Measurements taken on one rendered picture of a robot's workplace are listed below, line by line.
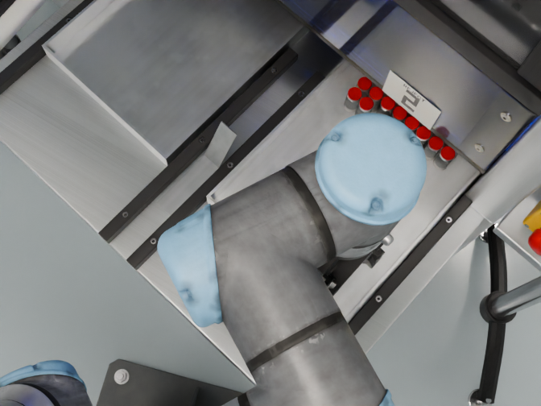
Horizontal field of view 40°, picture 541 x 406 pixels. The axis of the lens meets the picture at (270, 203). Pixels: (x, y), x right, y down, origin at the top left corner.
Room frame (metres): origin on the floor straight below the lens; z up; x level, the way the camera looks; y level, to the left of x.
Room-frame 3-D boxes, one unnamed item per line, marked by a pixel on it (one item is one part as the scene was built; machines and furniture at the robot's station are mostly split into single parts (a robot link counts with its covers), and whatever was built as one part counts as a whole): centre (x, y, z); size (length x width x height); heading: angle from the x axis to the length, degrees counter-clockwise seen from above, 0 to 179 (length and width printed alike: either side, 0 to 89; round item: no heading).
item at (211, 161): (0.33, 0.11, 0.91); 0.14 x 0.03 x 0.06; 144
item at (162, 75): (0.56, 0.16, 0.90); 0.34 x 0.26 x 0.04; 143
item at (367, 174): (0.17, -0.06, 1.40); 0.09 x 0.08 x 0.11; 124
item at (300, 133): (0.35, -0.12, 0.90); 0.34 x 0.26 x 0.04; 143
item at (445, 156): (0.44, -0.18, 0.90); 0.18 x 0.02 x 0.05; 53
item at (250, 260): (0.10, 0.01, 1.39); 0.11 x 0.11 x 0.08; 34
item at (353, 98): (0.47, -0.11, 0.90); 0.02 x 0.02 x 0.05
